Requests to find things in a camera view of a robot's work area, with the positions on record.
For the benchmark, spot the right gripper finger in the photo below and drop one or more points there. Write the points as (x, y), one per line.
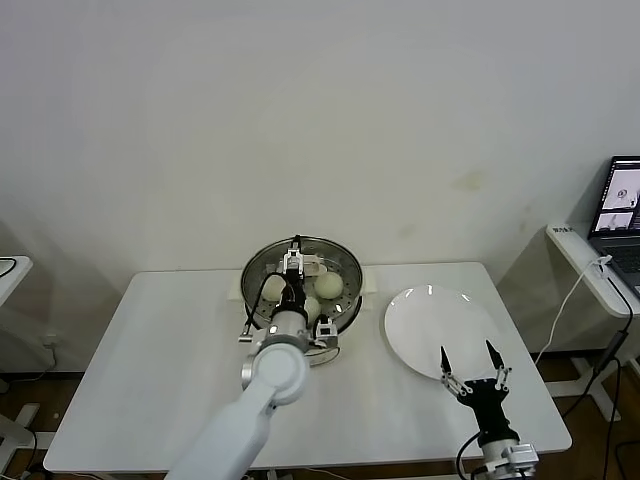
(500, 372)
(450, 380)

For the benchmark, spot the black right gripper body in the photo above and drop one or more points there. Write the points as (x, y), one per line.
(487, 407)

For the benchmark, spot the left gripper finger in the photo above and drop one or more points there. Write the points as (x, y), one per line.
(299, 264)
(288, 264)

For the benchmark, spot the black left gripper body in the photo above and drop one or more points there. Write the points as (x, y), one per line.
(293, 296)

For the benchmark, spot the white steamed baozi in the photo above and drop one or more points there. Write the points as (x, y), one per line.
(313, 307)
(328, 286)
(272, 290)

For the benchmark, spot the stainless steel steamer basket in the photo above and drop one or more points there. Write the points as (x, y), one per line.
(350, 305)

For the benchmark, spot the white round plate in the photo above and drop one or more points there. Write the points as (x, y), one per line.
(420, 325)

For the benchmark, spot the cream electric cooking pot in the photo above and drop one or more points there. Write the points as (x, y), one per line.
(371, 286)

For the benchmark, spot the white side table with laptop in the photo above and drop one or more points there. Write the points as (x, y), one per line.
(570, 247)

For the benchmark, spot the white printed label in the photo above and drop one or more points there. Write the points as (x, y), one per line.
(562, 230)

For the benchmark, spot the black laptop computer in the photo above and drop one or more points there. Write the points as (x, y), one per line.
(615, 250)

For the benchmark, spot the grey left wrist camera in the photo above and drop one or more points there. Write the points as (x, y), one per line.
(324, 330)

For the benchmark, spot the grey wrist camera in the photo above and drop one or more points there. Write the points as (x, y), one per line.
(324, 330)
(521, 456)

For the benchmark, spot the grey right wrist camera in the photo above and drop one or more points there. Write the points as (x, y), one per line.
(521, 456)

